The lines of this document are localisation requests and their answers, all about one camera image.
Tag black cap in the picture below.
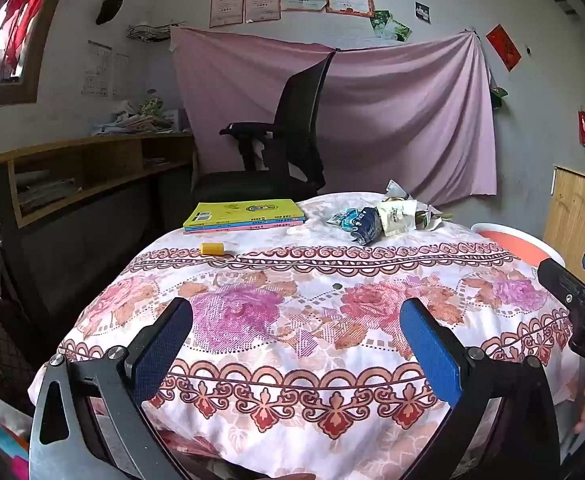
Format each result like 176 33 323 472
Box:
95 0 124 26

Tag papers in desk shelf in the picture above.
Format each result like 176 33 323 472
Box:
15 170 83 211

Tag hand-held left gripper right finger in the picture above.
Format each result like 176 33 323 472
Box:
399 297 560 480

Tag white wall calendar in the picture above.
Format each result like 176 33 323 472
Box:
81 40 113 97

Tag wooden framed window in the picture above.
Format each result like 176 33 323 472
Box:
0 0 78 111

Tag wooden desk with shelf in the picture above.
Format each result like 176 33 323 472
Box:
0 131 196 321

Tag black office chair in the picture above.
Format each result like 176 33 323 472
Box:
191 52 335 206

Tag white packet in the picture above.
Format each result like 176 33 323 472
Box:
376 199 418 237

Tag black wire wall rack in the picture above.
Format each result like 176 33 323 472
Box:
126 20 186 45

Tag blue book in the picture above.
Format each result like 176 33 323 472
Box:
184 218 306 230

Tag green landscape photo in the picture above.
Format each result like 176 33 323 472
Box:
371 10 392 38
381 20 413 42

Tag pink wall cloth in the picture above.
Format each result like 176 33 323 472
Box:
171 26 498 206

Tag green floral bag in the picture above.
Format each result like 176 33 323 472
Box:
140 91 166 116

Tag blue white wrapper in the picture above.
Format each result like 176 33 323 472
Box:
327 208 360 228

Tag red paper wall decoration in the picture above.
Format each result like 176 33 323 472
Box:
486 24 522 72

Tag red hanging cloth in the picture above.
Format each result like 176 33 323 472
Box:
2 0 58 73

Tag white box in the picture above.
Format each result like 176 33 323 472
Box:
162 109 190 133

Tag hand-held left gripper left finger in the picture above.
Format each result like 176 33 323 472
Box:
29 297 194 480

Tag orange white plastic basin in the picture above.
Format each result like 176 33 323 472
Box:
471 222 566 268

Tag pile of papers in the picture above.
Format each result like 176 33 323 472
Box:
91 110 176 136

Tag wooden cabinet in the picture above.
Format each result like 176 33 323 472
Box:
542 164 585 266

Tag white paper sheet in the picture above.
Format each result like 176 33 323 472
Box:
112 52 132 98

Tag floral pink tablecloth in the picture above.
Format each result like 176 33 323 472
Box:
27 191 580 480

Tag silver wrapper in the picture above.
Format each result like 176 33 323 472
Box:
385 179 413 203

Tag green white wrapper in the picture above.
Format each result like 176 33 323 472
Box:
412 203 453 232

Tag pink book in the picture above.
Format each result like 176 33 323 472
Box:
184 223 304 234

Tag yellow book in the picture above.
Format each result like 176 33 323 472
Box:
182 199 305 227

